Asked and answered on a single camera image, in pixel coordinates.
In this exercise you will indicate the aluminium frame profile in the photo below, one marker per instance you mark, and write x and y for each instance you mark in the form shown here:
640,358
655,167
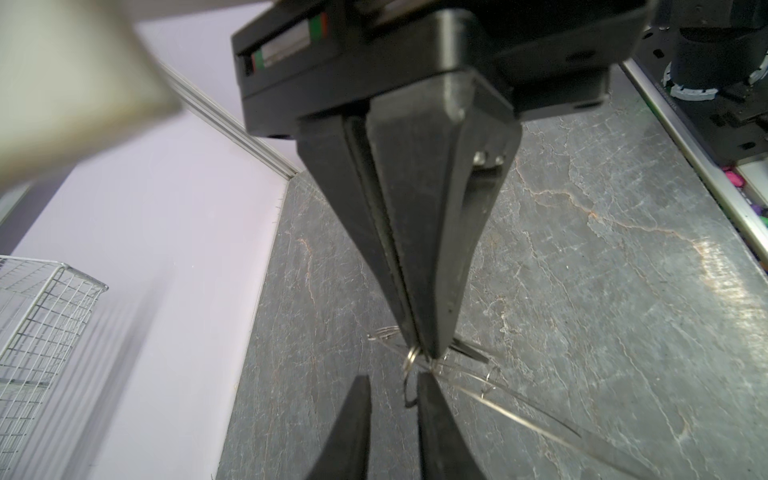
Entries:
220,120

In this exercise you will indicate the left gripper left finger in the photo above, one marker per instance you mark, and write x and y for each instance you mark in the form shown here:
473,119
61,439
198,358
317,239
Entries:
346,451

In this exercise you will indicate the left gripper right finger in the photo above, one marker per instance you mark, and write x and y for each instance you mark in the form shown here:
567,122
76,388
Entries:
443,451

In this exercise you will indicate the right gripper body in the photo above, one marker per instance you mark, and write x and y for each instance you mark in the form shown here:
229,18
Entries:
303,58

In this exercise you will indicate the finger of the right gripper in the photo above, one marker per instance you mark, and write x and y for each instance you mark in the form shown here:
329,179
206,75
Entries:
442,148
336,151

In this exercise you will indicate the grey perforated ring disc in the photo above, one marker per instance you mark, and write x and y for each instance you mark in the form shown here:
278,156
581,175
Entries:
475,371

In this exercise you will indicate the white wire shelf basket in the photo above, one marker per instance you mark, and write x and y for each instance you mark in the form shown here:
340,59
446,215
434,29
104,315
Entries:
45,308

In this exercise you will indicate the aluminium mounting rail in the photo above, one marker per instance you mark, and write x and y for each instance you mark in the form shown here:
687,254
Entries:
729,198

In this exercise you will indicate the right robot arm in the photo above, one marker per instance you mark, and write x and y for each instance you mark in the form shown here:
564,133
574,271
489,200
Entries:
700,47

